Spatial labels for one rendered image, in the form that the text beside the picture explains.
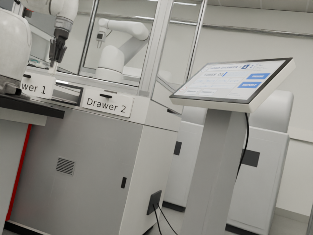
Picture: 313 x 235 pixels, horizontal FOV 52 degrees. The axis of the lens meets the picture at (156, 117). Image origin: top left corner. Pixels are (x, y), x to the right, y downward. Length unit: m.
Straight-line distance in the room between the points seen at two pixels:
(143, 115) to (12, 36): 0.83
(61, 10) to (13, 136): 0.83
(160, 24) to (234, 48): 3.25
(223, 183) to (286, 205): 3.35
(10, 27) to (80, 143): 0.89
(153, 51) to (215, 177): 0.76
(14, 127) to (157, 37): 0.95
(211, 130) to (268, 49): 3.55
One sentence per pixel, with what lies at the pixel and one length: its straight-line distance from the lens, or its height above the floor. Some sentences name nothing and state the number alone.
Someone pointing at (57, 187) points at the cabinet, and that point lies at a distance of 1.97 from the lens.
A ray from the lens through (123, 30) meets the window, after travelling 1.91.
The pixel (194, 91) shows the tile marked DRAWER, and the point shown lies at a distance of 1.54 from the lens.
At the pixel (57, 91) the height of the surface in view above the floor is 0.87.
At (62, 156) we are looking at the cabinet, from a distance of 1.94.
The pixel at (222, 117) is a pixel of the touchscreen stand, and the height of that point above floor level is 0.91.
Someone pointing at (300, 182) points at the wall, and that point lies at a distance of 4.76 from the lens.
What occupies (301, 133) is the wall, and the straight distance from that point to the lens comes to 4.71.
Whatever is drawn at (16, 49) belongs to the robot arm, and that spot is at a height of 0.95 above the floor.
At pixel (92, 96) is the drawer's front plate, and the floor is 0.89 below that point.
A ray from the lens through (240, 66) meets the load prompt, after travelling 1.55.
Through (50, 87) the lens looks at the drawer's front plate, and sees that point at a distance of 1.65.
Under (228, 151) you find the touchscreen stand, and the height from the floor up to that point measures 0.77.
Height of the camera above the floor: 0.81
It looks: 2 degrees up
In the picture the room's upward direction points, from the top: 13 degrees clockwise
